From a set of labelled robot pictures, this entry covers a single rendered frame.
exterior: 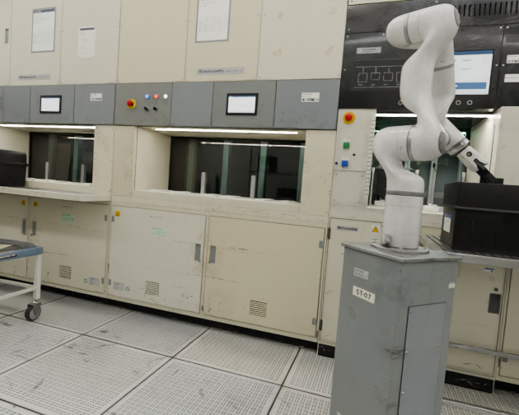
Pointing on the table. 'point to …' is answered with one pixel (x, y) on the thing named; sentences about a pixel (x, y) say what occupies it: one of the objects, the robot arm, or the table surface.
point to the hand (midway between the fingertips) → (488, 179)
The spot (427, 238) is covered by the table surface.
